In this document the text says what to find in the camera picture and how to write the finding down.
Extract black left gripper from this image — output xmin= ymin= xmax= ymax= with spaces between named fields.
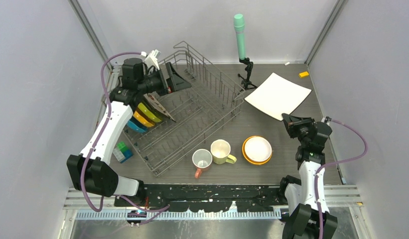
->
xmin=138 ymin=63 xmax=191 ymax=97

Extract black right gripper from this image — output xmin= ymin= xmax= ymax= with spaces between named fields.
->
xmin=281 ymin=114 xmax=316 ymax=146

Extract square floral plate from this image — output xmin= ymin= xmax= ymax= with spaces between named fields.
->
xmin=144 ymin=94 xmax=176 ymax=122

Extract green polka dot plate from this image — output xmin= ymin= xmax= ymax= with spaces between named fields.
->
xmin=136 ymin=103 xmax=162 ymax=122

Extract orange polka dot plate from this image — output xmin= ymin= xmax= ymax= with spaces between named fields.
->
xmin=133 ymin=111 xmax=155 ymax=128

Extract blue polka dot plate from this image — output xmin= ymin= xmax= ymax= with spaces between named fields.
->
xmin=127 ymin=119 xmax=147 ymax=133

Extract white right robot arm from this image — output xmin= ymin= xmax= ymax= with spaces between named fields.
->
xmin=277 ymin=113 xmax=338 ymax=239

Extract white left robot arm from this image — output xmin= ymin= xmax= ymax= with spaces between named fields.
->
xmin=66 ymin=58 xmax=191 ymax=206

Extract white bowl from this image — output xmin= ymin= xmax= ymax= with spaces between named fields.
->
xmin=245 ymin=136 xmax=272 ymax=162

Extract small yellow block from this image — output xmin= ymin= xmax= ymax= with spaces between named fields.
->
xmin=299 ymin=71 xmax=309 ymax=78

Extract orange bowl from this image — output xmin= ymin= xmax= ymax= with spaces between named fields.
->
xmin=242 ymin=135 xmax=273 ymax=166

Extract yellow green mug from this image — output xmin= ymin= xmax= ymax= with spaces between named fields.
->
xmin=210 ymin=139 xmax=237 ymax=164

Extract green microphone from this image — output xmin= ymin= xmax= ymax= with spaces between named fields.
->
xmin=233 ymin=13 xmax=246 ymax=60

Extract blue green toy blocks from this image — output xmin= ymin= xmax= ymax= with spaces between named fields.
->
xmin=112 ymin=142 xmax=134 ymax=163

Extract grey wire dish rack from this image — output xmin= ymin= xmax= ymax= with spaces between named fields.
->
xmin=111 ymin=41 xmax=244 ymax=180

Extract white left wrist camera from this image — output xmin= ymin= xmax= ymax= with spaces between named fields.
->
xmin=140 ymin=49 xmax=161 ymax=70

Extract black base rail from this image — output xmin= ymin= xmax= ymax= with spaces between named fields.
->
xmin=127 ymin=184 xmax=287 ymax=213

